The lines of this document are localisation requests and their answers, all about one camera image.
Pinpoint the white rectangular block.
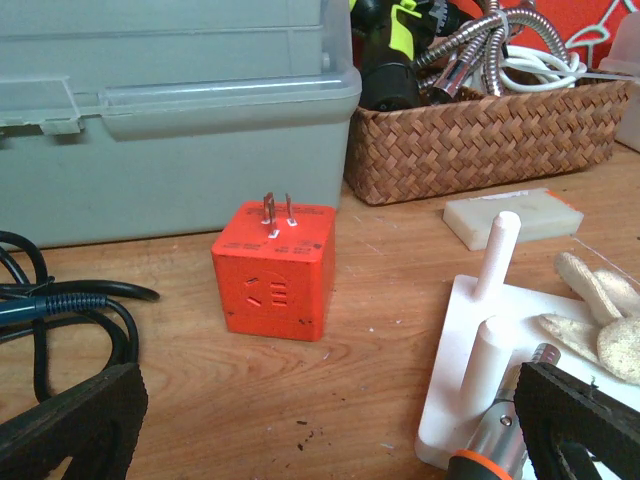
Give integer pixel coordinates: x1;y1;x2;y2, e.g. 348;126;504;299
443;188;584;251

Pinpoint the orange cube power adapter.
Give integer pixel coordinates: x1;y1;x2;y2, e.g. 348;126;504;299
211;192;336;342

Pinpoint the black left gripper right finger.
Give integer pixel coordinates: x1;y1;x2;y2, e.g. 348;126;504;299
514;362;639;479

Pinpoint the woven wicker basket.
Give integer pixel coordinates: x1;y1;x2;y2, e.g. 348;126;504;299
344;80;634;205

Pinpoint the white knit work glove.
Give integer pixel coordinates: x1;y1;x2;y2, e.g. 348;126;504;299
538;252;639;385

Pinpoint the flexible metal hose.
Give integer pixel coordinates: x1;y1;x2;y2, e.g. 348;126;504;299
409;0;571;99

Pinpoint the white peg base plate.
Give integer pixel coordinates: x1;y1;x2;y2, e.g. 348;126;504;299
415;212;639;468

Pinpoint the white coiled cable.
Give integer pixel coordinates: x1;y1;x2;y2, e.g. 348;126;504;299
494;44;589;94

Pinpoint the grey plastic storage box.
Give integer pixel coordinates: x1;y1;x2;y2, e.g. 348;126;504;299
1;1;361;246

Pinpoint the black power cable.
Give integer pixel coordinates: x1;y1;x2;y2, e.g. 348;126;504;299
0;230;161;404

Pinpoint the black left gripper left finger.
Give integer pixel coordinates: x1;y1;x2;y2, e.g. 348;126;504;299
1;363;148;479

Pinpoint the clear lidded plastic container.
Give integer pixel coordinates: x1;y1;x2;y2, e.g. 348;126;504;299
599;12;640;151

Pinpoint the black and green drill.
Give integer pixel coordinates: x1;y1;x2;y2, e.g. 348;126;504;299
349;0;472;112

